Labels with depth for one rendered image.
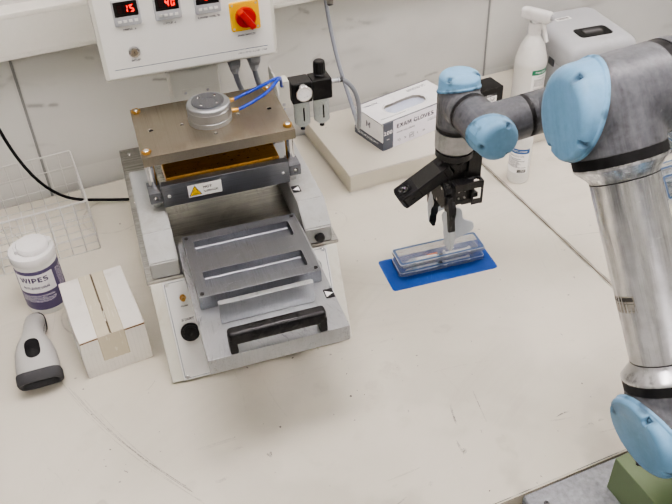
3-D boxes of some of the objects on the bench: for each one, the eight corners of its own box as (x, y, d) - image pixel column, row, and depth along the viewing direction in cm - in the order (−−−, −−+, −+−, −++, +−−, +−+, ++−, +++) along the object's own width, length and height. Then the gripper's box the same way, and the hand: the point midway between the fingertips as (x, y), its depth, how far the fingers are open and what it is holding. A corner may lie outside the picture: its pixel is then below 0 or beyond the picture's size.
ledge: (304, 133, 209) (303, 118, 206) (572, 68, 233) (574, 53, 230) (350, 192, 187) (350, 176, 185) (640, 113, 211) (643, 98, 208)
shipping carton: (69, 316, 158) (57, 282, 152) (133, 297, 161) (124, 263, 156) (84, 380, 144) (71, 345, 138) (154, 358, 148) (145, 323, 142)
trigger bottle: (504, 102, 209) (514, 10, 193) (519, 90, 214) (530, 0, 198) (534, 112, 205) (546, 18, 189) (549, 99, 209) (562, 7, 194)
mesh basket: (-33, 226, 182) (-52, 178, 174) (83, 196, 190) (70, 149, 182) (-25, 283, 166) (-46, 234, 158) (101, 248, 174) (87, 199, 166)
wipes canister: (24, 294, 163) (3, 236, 154) (67, 282, 166) (49, 224, 156) (29, 320, 157) (7, 262, 148) (74, 308, 159) (54, 249, 150)
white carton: (353, 131, 200) (353, 105, 196) (424, 104, 210) (425, 78, 205) (383, 152, 192) (383, 125, 188) (455, 122, 202) (457, 96, 197)
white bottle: (511, 170, 192) (518, 117, 183) (531, 176, 190) (538, 123, 181) (503, 180, 189) (509, 127, 180) (522, 186, 187) (530, 132, 178)
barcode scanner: (12, 330, 155) (-1, 300, 150) (53, 318, 157) (42, 288, 152) (23, 404, 140) (9, 373, 135) (68, 389, 143) (57, 358, 138)
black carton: (459, 108, 208) (461, 84, 203) (488, 100, 210) (490, 76, 206) (472, 118, 203) (474, 93, 199) (501, 109, 206) (504, 85, 202)
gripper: (496, 162, 144) (485, 252, 158) (463, 124, 155) (456, 212, 168) (452, 171, 143) (445, 261, 156) (422, 132, 154) (418, 220, 167)
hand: (438, 234), depth 161 cm, fingers open, 8 cm apart
